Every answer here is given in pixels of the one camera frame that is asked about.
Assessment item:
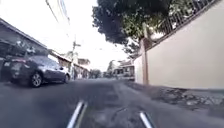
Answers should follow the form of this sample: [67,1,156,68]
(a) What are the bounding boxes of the distant buildings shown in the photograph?
[105,59,136,82]

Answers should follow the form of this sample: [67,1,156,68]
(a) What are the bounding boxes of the grey asphalt road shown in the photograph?
[0,77,224,128]

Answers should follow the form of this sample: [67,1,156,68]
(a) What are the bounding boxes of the utility pole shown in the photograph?
[69,39,82,80]

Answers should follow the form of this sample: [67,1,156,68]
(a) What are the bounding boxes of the row of low buildings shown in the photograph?
[47,49,92,80]

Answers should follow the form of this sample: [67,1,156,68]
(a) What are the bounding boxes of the large dark tree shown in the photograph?
[92,0,201,56]

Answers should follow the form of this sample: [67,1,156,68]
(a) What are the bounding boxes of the robot's own part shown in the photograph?
[66,100,88,128]
[138,111,154,128]

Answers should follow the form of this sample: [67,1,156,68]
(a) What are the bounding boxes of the rough stony verge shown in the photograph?
[124,79,224,118]

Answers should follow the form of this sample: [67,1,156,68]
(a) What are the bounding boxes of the dark grey car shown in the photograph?
[0,55,72,88]

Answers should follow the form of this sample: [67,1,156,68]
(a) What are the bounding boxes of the metal railing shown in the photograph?
[151,0,214,42]

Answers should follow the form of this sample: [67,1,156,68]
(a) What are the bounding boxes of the building with dark roof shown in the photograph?
[0,17,50,81]

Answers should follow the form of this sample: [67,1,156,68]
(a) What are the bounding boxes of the pale plastered wall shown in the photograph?
[133,0,224,90]

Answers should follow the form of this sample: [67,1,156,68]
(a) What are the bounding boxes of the overhead wires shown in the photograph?
[44,0,72,25]

